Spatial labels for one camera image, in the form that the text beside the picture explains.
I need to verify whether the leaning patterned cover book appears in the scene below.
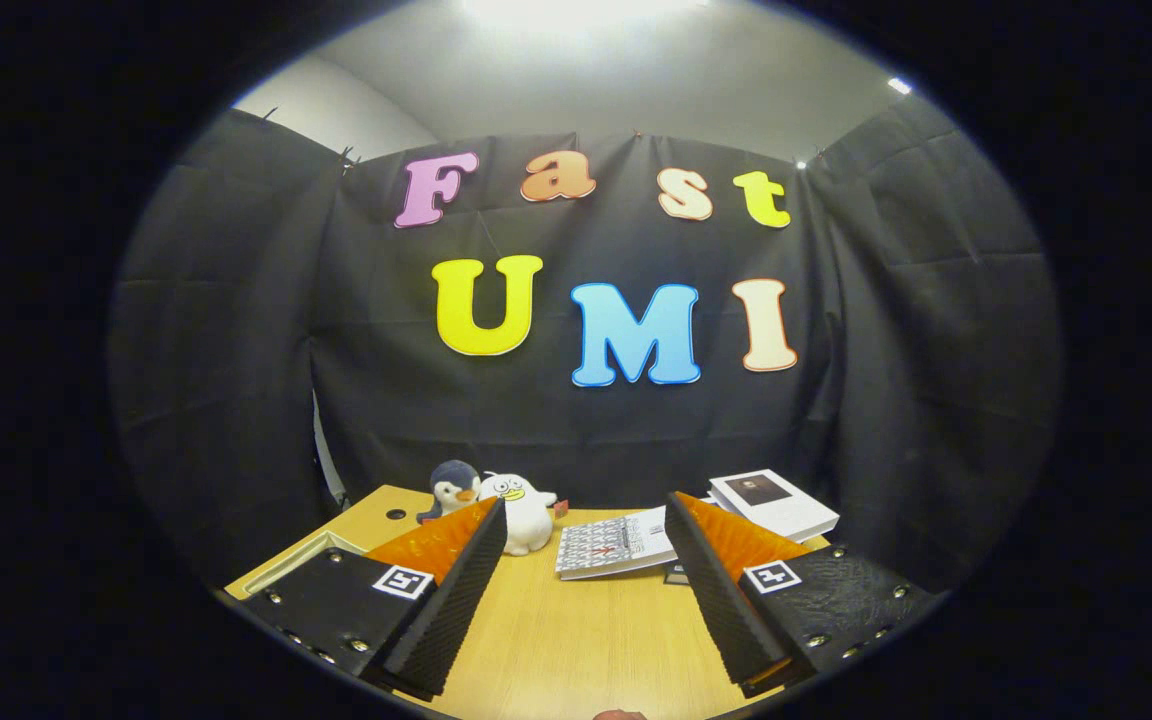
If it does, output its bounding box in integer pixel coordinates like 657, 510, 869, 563
555, 506, 679, 581

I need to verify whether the white book dark picture cover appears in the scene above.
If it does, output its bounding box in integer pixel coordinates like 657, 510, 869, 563
709, 470, 841, 543

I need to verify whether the white duck plush toy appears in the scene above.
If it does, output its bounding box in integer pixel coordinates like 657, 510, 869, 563
477, 472, 569, 557

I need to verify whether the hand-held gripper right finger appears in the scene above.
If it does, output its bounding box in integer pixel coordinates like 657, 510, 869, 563
664, 491, 937, 699

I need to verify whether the grey penguin plush toy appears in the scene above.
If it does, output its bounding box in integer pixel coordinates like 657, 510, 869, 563
416, 460, 482, 525

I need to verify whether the large ceiling light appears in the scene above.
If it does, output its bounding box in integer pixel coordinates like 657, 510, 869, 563
461, 0, 712, 31

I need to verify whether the beige fabric storage box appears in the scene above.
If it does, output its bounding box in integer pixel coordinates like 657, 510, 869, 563
224, 530, 369, 601

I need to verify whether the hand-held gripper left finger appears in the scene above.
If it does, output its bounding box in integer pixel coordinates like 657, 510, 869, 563
239, 497, 508, 703

